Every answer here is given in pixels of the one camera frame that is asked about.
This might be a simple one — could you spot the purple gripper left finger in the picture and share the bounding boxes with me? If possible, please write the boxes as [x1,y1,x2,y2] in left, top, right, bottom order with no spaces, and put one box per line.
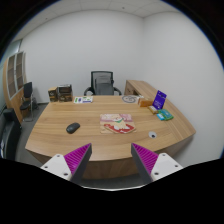
[42,143,92,184]

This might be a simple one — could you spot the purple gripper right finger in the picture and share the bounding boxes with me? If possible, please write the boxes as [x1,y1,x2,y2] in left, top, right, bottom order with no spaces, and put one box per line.
[131,143,182,184]

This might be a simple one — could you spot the black computer mouse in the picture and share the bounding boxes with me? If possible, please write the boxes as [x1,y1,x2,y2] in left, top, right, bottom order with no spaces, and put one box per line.
[66,122,80,134]

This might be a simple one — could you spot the wooden office desk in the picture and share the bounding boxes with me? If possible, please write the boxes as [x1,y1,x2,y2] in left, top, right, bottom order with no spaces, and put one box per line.
[25,94,197,181]

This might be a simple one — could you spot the green blue packets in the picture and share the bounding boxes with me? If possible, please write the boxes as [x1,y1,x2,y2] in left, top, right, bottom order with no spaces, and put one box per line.
[157,109,173,121]

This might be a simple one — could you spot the yellow small pack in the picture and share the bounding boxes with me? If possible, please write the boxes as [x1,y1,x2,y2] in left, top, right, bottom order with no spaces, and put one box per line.
[148,106,158,114]

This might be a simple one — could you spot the small wooden box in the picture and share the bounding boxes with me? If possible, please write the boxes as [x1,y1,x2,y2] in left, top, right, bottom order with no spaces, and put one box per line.
[138,98,153,107]

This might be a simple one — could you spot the purple standing card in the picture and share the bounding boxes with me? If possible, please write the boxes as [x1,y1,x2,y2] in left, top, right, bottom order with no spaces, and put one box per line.
[153,91,167,110]

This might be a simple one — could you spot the white green leaflet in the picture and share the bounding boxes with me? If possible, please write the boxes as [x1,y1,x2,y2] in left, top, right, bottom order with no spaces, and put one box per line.
[74,96,93,104]

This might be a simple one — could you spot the round white coaster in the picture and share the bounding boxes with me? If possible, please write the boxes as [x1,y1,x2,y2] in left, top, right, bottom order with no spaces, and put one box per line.
[122,95,138,103]

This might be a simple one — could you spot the black leather sofa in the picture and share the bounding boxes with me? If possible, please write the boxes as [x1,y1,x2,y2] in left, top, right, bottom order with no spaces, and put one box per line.
[0,108,21,160]

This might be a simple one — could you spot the black visitor chair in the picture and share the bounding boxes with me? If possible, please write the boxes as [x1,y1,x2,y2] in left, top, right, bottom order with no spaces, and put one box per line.
[20,82,33,112]

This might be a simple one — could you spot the large dark brown box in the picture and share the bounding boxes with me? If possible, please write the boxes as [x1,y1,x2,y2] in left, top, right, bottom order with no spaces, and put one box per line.
[58,84,73,102]

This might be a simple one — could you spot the small brown box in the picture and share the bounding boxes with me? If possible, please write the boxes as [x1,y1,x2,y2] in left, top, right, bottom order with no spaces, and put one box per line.
[48,87,58,102]

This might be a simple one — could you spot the wooden side cabinet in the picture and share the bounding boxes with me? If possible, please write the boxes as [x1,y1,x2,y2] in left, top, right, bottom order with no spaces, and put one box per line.
[124,80,157,99]

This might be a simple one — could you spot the black mesh office chair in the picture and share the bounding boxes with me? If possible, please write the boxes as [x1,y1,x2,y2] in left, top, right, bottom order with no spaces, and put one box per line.
[84,71,122,95]

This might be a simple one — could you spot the wooden bookshelf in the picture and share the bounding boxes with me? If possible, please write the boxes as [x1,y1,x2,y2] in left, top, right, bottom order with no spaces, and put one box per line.
[3,52,33,122]

